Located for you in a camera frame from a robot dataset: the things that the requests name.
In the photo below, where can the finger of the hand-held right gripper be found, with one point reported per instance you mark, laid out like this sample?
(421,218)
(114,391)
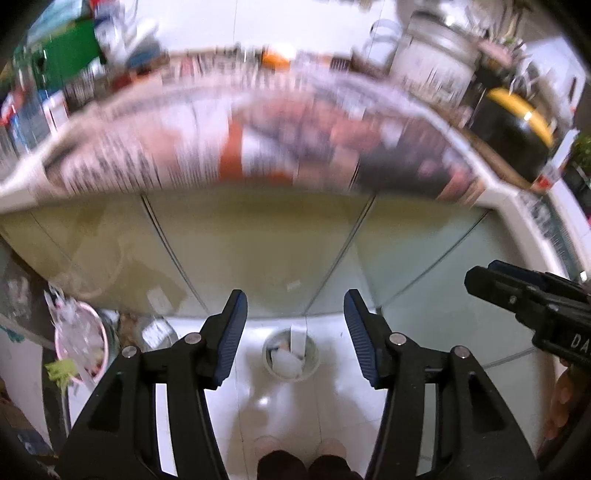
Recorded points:
(531,275)
(503,290)

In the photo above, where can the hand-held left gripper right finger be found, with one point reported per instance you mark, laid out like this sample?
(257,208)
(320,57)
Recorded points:
(361,337)

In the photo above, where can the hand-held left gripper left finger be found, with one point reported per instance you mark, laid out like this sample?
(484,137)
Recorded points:
(233,332)

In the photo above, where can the small white plastic bin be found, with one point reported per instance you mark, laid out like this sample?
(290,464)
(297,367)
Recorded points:
(277,339)

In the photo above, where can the white tissue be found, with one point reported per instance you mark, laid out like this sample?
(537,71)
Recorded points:
(286,363)

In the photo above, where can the white tube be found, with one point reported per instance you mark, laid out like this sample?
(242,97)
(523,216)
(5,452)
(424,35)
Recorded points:
(299,341)

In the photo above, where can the person's right hand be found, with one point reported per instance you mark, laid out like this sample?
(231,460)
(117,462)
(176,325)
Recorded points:
(559,406)

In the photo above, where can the potted green plant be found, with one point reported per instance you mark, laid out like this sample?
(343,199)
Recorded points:
(581,170)

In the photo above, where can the wooden cutting board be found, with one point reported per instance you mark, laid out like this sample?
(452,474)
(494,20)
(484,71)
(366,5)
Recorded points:
(489,161)

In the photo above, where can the person's right leg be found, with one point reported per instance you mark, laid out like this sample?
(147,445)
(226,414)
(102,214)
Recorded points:
(332,461)

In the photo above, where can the person's feet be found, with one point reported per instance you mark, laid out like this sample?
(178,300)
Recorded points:
(281,461)

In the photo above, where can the black pot yellow lid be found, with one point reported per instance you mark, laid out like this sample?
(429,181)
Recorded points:
(508,134)

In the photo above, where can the pink plastic basin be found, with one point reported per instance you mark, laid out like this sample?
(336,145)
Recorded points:
(85,341)

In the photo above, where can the green rag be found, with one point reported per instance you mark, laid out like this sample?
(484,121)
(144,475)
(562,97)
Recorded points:
(61,373)

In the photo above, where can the newspaper sheets on counter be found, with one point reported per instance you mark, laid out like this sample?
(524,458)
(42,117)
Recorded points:
(258,138)

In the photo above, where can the white kettle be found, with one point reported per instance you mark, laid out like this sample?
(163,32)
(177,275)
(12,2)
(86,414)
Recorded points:
(554,74)

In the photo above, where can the orange fruit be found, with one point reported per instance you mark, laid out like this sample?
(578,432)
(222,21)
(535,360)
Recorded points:
(276,54)

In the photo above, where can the green plastic box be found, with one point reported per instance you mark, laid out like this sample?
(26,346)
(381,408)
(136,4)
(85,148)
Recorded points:
(64,55)

